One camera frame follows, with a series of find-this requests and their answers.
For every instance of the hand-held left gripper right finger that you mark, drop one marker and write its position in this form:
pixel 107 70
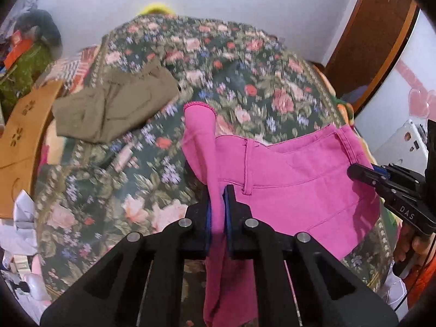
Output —
pixel 272 262

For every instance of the white sliding wardrobe door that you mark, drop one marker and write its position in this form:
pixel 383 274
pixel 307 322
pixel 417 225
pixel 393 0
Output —
pixel 381 115

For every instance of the person's right hand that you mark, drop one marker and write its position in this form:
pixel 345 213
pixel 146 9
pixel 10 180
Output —
pixel 420 245

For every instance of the brown wooden door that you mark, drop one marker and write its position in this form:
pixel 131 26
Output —
pixel 374 24

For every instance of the pink pants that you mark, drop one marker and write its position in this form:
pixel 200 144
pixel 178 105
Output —
pixel 289 177

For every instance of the yellow curved bed rail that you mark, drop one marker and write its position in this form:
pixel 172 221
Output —
pixel 156 8

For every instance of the orange box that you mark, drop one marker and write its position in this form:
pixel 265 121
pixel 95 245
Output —
pixel 20 46

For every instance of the white suitcase with stickers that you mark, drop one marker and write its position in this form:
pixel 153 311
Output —
pixel 398 146

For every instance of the olive green pants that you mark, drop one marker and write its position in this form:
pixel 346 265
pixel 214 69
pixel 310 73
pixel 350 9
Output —
pixel 112 105

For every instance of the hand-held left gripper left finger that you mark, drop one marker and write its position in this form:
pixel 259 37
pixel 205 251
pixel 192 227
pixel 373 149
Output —
pixel 163 262

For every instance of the dark floral blanket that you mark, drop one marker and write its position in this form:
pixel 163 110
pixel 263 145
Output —
pixel 238 75

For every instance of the white cloth pile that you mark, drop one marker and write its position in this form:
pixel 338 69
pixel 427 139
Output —
pixel 24 211

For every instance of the white rounded object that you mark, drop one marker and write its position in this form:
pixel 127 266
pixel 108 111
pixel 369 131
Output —
pixel 34 286

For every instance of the striped bed sheet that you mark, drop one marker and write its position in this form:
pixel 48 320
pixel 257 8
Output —
pixel 75 64

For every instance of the wooden bed footboard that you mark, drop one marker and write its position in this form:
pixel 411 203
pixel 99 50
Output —
pixel 24 136

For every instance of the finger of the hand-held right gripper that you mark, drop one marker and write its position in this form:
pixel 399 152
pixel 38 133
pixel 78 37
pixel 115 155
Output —
pixel 400 179
pixel 364 173

